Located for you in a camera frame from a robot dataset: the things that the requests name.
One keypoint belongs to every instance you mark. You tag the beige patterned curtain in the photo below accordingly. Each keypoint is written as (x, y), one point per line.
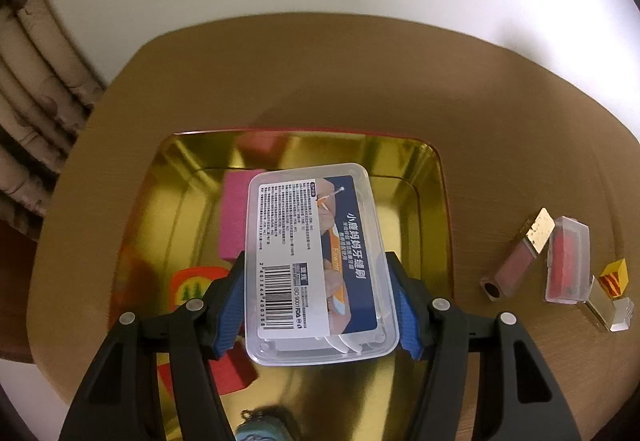
(30, 86)

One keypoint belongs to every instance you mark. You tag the pink lip gloss gold cap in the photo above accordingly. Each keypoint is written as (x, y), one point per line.
(515, 261)

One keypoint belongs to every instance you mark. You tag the small blue patterned case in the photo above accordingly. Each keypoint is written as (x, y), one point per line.
(265, 431)

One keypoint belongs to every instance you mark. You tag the red tin tree label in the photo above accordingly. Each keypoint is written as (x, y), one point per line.
(195, 283)

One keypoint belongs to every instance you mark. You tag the silver box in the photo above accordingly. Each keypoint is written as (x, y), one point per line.
(600, 308)

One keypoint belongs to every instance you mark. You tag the gold tin box red sides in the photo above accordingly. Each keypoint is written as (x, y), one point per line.
(325, 401)

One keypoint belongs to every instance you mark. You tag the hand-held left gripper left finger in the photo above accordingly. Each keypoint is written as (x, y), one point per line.
(230, 316)

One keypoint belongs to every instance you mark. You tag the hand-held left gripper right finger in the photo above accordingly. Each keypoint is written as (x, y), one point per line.
(407, 321)

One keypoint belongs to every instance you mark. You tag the yellow block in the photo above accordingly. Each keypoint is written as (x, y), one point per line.
(614, 277)

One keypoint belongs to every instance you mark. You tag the clear plastic box printed label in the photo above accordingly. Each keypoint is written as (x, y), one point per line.
(320, 246)

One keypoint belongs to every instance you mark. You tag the red block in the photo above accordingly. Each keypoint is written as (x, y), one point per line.
(235, 371)

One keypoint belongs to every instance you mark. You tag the pink block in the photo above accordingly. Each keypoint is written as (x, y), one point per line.
(232, 221)

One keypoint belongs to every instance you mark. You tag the small clear box red contents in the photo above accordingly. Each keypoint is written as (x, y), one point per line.
(567, 261)

